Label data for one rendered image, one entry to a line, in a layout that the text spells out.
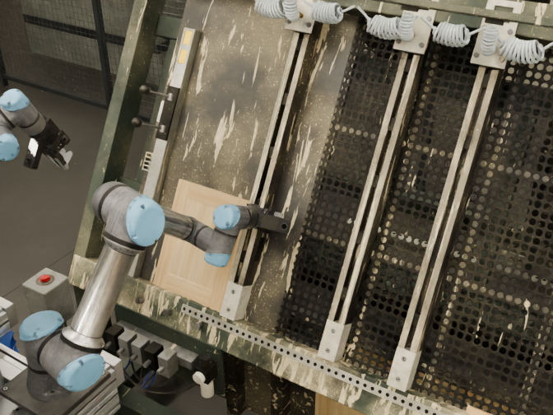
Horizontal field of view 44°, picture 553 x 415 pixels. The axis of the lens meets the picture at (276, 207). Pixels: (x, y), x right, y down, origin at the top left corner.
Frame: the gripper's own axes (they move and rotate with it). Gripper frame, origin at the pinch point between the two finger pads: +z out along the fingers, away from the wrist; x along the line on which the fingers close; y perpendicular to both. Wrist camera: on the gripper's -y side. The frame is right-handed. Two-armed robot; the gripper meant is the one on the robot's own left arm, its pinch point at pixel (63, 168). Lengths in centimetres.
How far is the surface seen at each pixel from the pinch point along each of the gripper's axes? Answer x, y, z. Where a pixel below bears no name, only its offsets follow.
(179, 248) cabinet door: -32.8, 1.9, 37.6
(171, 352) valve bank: -46, -31, 50
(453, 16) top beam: -108, 83, -18
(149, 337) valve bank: -32, -29, 54
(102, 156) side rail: 10.4, 18.5, 21.5
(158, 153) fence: -14.0, 26.5, 18.8
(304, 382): -96, -20, 50
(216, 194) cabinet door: -42, 22, 25
